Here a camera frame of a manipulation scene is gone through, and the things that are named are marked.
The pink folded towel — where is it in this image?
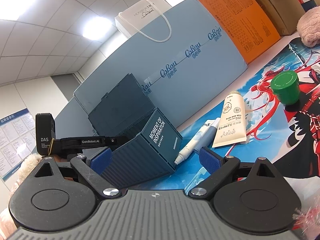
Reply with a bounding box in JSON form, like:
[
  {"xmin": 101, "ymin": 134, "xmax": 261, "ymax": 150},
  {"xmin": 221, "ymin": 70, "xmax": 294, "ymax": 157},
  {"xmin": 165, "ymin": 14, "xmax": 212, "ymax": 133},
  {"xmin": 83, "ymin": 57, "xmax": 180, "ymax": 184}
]
[{"xmin": 297, "ymin": 7, "xmax": 320, "ymax": 48}]

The white slim cream tube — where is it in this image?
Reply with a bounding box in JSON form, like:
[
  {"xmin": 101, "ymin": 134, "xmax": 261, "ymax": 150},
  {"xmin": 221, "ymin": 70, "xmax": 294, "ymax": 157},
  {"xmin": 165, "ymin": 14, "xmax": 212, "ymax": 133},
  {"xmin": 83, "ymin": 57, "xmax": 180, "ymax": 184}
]
[{"xmin": 174, "ymin": 118, "xmax": 220, "ymax": 165}]

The brown cardboard box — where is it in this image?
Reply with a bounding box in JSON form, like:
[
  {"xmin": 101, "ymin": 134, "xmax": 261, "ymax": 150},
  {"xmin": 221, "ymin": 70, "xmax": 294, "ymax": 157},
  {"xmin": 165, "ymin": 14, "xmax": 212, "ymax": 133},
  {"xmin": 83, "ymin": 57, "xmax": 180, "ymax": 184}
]
[{"xmin": 237, "ymin": 0, "xmax": 316, "ymax": 36}]

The white paper gift bag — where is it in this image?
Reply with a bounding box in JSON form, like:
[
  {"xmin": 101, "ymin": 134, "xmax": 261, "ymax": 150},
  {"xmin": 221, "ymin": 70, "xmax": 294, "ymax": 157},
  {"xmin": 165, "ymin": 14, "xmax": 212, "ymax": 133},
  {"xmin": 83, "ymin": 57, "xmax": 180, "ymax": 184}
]
[{"xmin": 115, "ymin": 0, "xmax": 172, "ymax": 43}]

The dark blue container storage box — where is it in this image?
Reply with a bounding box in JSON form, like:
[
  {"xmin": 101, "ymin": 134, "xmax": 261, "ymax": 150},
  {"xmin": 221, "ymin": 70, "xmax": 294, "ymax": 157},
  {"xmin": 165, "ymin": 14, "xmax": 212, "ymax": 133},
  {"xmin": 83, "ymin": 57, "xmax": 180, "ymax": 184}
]
[{"xmin": 88, "ymin": 74, "xmax": 182, "ymax": 189}]

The light blue Cabou box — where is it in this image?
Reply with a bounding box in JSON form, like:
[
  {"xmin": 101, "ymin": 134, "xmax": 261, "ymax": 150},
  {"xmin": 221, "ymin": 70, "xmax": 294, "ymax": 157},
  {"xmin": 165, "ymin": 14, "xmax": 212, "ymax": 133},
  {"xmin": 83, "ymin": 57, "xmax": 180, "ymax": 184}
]
[{"xmin": 55, "ymin": 0, "xmax": 247, "ymax": 138}]

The green lidded jar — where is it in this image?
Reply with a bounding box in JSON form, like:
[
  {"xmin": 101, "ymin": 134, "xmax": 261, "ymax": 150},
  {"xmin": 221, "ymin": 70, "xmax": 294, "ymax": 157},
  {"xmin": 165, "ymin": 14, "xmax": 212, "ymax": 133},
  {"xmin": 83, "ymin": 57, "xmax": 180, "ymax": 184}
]
[{"xmin": 271, "ymin": 70, "xmax": 300, "ymax": 106}]

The wall notice poster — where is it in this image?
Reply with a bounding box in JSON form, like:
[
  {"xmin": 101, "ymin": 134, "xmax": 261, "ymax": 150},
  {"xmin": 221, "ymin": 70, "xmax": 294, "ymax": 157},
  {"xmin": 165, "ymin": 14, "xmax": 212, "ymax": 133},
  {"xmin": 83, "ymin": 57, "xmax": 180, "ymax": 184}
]
[{"xmin": 0, "ymin": 108, "xmax": 36, "ymax": 181}]

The orange printed box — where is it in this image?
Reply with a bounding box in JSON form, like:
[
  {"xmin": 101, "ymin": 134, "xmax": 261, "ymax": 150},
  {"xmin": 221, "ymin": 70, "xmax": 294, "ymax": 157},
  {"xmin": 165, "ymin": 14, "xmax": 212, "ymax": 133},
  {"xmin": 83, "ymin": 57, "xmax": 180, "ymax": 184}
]
[{"xmin": 198, "ymin": 0, "xmax": 280, "ymax": 63}]

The white fluffy right sleeve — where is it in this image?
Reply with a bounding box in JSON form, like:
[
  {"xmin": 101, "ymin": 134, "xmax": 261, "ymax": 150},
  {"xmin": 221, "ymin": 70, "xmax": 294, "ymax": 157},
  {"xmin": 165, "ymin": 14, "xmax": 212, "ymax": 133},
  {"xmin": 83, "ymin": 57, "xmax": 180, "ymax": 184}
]
[{"xmin": 292, "ymin": 205, "xmax": 319, "ymax": 239}]

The anime printed desk mat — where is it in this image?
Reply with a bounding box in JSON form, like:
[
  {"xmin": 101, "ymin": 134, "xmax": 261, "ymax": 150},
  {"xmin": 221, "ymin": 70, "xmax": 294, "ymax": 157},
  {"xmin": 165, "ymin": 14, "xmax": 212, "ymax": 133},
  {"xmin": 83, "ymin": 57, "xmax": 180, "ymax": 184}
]
[{"xmin": 134, "ymin": 37, "xmax": 320, "ymax": 193}]

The cream large lotion tube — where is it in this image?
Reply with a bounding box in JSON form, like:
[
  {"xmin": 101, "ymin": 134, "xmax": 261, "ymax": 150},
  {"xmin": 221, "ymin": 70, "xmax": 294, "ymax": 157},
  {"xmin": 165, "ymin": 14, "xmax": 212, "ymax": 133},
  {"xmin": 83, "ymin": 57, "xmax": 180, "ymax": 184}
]
[{"xmin": 212, "ymin": 91, "xmax": 247, "ymax": 148}]

